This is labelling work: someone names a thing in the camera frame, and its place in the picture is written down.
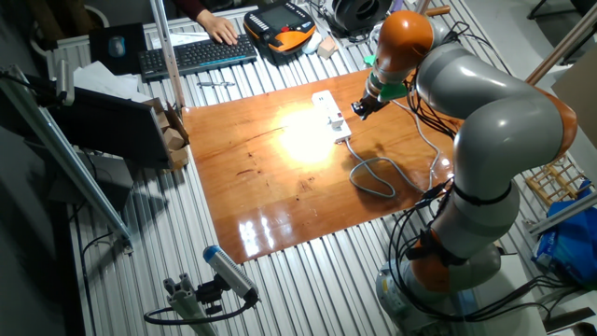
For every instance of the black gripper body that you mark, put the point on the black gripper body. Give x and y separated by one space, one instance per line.
373 102

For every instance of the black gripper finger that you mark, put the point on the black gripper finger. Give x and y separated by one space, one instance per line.
367 115
356 108

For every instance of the person's dark sleeved forearm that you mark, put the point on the person's dark sleeved forearm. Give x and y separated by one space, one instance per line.
189 7

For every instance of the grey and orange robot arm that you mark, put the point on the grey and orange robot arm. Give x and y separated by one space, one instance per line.
503 130

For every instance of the person's hand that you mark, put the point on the person's hand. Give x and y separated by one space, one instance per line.
219 28

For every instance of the white power strip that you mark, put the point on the white power strip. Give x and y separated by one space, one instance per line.
323 100

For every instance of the beige wooden cube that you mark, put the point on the beige wooden cube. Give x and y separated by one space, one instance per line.
328 47

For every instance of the white rounded object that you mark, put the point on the white rounded object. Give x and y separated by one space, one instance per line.
311 43

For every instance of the wooden dowel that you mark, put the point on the wooden dowel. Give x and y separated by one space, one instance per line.
438 10

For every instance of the orange and black teach pendant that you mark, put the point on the orange and black teach pendant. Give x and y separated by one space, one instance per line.
280 23

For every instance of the brown wooden board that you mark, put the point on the brown wooden board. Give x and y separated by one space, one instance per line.
261 200

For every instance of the small metal screwdriver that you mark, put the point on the small metal screwdriver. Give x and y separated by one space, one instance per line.
215 84

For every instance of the black keyboard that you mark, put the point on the black keyboard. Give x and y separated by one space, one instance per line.
198 58

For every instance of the wooden block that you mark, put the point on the wooden block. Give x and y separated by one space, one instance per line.
163 120
174 138
179 156

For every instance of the white paper sheet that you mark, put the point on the white paper sheet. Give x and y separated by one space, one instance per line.
186 37

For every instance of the wooden peg rack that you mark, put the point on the wooden peg rack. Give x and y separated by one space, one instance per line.
559 182

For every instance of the black mouse pad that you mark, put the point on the black mouse pad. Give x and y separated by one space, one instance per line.
135 42

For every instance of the white base platform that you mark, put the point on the white base platform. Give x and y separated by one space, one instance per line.
513 303

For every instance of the blue plastic bag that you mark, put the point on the blue plastic bag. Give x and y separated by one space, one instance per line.
569 242

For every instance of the grey computer mouse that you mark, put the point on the grey computer mouse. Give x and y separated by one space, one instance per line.
117 46

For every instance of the dark open box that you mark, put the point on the dark open box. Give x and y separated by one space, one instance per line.
107 126

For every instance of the white paper stack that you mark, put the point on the white paper stack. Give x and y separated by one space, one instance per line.
107 84

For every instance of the short aluminium profile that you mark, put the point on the short aluminium profile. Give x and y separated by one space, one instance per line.
186 303

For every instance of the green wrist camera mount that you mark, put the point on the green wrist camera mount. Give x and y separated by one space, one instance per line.
392 92

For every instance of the slanted frame post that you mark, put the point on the slanted frame post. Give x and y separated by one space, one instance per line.
423 5
564 46
168 56

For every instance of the silver camera with blue end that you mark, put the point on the silver camera with blue end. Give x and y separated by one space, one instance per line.
228 273

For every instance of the black camera clamp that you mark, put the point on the black camera clamp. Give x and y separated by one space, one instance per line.
209 294

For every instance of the long aluminium frame bar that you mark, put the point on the long aluminium frame bar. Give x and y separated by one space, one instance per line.
70 163

